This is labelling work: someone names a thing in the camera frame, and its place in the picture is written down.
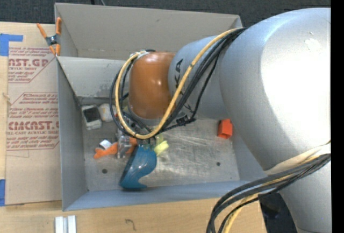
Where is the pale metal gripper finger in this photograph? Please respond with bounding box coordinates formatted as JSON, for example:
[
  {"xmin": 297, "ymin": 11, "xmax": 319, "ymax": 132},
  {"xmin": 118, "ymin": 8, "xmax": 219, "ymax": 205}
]
[
  {"xmin": 117, "ymin": 133, "xmax": 126, "ymax": 159},
  {"xmin": 125, "ymin": 135, "xmax": 133, "ymax": 158}
]

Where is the orange soft toy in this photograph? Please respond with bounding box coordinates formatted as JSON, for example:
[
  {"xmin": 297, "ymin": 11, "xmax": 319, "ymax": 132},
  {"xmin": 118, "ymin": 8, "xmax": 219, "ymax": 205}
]
[{"xmin": 93, "ymin": 137, "xmax": 138, "ymax": 160}]

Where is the blue curved plastic shell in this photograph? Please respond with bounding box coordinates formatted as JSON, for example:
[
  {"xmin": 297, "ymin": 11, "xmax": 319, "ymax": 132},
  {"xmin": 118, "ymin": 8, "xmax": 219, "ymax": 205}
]
[{"xmin": 118, "ymin": 144, "xmax": 157, "ymax": 191}]

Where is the white rounded object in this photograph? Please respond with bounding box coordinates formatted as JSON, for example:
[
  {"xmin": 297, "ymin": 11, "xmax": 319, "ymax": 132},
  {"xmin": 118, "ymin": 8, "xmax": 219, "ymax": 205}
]
[{"xmin": 97, "ymin": 103, "xmax": 118, "ymax": 123}]

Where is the white and silver box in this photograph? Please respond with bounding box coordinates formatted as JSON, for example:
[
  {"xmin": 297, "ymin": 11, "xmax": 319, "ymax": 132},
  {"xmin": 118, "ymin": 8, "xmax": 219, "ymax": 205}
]
[{"xmin": 81, "ymin": 104, "xmax": 103, "ymax": 131}]

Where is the grey metal bin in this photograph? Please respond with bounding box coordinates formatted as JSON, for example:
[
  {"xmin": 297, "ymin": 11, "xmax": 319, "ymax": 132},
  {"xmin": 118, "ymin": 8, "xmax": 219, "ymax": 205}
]
[{"xmin": 54, "ymin": 2, "xmax": 266, "ymax": 212}]

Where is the orange block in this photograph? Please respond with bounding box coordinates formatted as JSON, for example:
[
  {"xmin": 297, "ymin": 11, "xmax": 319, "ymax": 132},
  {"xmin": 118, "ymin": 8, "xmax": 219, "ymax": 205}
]
[{"xmin": 217, "ymin": 118, "xmax": 233, "ymax": 139}]

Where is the brown cardboard board, red print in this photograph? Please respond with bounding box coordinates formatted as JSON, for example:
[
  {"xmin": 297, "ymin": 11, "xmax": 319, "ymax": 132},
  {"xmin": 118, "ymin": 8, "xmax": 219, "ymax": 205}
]
[{"xmin": 0, "ymin": 21, "xmax": 63, "ymax": 207}]

